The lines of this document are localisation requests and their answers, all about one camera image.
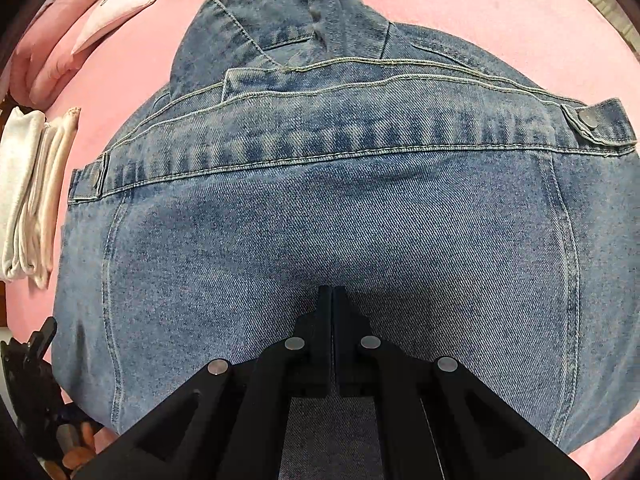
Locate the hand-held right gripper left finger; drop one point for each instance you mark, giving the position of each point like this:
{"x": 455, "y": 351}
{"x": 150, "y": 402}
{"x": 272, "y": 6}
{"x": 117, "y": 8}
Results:
{"x": 325, "y": 320}

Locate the person's left hand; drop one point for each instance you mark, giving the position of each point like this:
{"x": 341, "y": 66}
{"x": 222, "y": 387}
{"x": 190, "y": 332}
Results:
{"x": 82, "y": 447}

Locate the white pink printed cloth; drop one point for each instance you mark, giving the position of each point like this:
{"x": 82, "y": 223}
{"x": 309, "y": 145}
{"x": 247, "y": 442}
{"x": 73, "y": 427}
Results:
{"x": 130, "y": 5}

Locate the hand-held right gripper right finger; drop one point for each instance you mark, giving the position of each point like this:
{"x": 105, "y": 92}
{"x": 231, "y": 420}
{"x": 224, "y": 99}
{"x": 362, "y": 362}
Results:
{"x": 341, "y": 320}

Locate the pink bed sheet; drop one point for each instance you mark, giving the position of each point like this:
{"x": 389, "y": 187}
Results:
{"x": 500, "y": 0}

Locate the folded pink cloth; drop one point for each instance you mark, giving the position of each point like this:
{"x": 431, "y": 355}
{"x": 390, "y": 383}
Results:
{"x": 50, "y": 45}

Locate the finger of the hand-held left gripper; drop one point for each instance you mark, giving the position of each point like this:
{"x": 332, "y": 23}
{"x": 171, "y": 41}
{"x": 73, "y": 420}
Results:
{"x": 44, "y": 335}

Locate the cream folded cloth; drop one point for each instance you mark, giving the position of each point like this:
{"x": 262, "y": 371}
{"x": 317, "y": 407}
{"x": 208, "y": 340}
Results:
{"x": 54, "y": 170}

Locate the blue denim jacket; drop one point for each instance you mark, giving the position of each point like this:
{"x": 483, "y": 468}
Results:
{"x": 350, "y": 210}

